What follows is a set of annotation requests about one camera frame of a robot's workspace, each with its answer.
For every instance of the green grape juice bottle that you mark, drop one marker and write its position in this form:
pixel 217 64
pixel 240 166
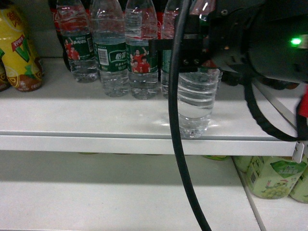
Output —
pixel 273 177

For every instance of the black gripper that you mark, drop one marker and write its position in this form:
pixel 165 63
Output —
pixel 223 37

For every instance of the far left water bottle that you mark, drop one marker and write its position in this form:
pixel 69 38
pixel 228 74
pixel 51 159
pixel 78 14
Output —
pixel 75 29

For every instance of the water bottle green label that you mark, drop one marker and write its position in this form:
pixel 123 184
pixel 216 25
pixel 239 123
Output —
pixel 196 90

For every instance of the middle water bottle red players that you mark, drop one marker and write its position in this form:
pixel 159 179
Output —
pixel 140 28

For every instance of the lower white shelf board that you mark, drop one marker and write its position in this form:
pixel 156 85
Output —
pixel 55 191

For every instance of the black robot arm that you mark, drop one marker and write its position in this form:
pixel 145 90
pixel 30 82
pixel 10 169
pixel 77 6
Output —
pixel 260 38

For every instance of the brown tea bottle left edge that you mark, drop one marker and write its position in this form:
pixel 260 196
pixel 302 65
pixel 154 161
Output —
pixel 4 83

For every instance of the yellow lemon tea bottle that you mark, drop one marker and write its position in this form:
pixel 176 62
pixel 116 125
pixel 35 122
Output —
pixel 17 52

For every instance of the barcode label water bottle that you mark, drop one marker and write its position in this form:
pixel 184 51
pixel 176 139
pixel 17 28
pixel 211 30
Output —
pixel 108 33

